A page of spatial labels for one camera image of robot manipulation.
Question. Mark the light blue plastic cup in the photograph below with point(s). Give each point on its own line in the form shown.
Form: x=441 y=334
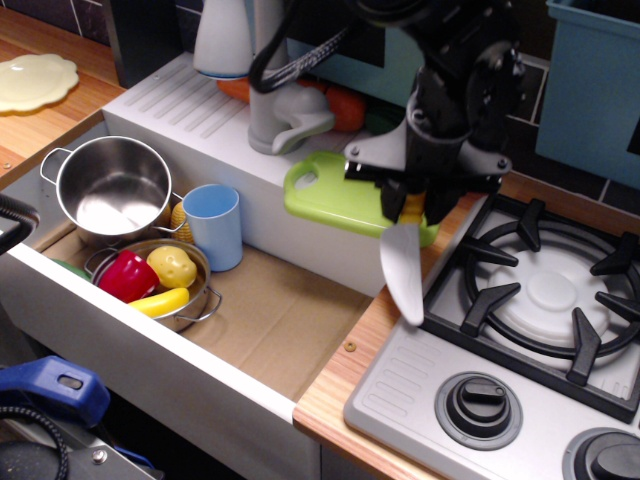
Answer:
x=213 y=216

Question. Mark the grey toy stove top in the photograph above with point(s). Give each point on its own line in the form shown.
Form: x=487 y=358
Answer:
x=394 y=404

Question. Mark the yellow toy potato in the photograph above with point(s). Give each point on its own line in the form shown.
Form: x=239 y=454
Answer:
x=173 y=266

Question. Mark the green toy vegetable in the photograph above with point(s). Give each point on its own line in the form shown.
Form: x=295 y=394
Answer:
x=73 y=269

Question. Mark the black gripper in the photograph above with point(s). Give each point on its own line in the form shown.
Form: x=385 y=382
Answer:
x=449 y=134

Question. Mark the black stove knob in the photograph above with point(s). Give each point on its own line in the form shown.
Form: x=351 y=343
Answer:
x=602 y=453
x=478 y=411

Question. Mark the cream scalloped plate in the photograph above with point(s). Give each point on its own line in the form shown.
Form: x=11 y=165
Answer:
x=31 y=81

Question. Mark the grey toy faucet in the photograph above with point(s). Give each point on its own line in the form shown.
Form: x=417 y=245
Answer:
x=282 y=119

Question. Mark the teal plastic bin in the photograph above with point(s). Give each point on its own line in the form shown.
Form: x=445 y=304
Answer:
x=580 y=117

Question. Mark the large steel pot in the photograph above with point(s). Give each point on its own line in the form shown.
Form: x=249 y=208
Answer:
x=114 y=189

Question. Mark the yellow handled toy knife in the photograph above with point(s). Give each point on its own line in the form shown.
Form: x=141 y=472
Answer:
x=401 y=260

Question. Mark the dark green toy item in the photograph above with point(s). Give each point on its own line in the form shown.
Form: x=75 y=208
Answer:
x=382 y=117

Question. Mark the white bottle with blue band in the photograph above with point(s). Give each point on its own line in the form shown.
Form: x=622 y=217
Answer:
x=223 y=48

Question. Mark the small steel pot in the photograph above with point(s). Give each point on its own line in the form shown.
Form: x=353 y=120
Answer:
x=204 y=301

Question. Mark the yellow toy corn cob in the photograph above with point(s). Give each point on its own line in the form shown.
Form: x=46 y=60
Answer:
x=179 y=224

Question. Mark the orange toy carrot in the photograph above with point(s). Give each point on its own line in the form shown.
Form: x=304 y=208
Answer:
x=348 y=106

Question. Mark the blue clamp handle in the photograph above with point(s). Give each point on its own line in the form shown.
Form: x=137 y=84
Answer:
x=57 y=388

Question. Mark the yellow toy banana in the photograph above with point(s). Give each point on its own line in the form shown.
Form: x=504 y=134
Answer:
x=162 y=304

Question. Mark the red toy bell pepper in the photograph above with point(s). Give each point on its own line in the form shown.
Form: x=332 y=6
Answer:
x=128 y=277

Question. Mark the white toy sink basin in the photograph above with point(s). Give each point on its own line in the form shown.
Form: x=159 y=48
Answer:
x=219 y=358

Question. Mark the green plastic cutting board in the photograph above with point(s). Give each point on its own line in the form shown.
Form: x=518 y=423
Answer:
x=318 y=189

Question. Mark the black stove burner grate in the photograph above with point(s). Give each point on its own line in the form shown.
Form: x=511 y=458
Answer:
x=550 y=299

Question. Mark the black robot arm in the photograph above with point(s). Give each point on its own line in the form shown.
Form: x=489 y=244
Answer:
x=452 y=37

